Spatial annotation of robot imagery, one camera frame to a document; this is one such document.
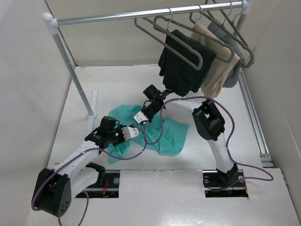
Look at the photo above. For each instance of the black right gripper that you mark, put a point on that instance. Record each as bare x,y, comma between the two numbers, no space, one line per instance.
150,118

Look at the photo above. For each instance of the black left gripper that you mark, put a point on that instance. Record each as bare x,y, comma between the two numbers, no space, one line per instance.
119,128

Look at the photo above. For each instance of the teal t shirt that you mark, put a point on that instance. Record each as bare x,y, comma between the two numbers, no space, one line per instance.
170,133

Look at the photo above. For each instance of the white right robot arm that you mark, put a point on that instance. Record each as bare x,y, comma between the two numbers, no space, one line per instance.
209,123

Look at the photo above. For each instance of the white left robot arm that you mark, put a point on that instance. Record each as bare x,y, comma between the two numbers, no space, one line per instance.
56,187

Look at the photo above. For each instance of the taupe hanger with cream garment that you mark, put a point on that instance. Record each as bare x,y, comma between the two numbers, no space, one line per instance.
220,41

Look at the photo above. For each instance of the taupe hanger with grey garment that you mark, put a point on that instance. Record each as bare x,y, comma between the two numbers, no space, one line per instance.
235,23

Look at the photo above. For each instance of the black hanging garment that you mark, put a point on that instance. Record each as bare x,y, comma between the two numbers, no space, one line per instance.
179,76

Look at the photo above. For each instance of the cream ribbed garment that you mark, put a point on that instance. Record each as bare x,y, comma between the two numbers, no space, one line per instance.
219,71

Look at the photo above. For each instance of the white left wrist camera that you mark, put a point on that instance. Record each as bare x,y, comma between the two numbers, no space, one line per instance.
130,132

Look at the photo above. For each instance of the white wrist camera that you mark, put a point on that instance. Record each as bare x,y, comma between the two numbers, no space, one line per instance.
130,132
141,118

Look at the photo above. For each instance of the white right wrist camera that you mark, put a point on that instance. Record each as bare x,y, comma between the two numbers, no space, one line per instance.
141,118

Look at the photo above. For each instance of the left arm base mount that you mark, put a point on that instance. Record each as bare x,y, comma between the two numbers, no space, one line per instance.
109,188

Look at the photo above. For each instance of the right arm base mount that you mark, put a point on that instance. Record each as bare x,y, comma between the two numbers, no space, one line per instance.
215,188

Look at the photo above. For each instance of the aluminium rail right side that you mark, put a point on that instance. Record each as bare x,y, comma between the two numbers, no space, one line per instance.
264,154

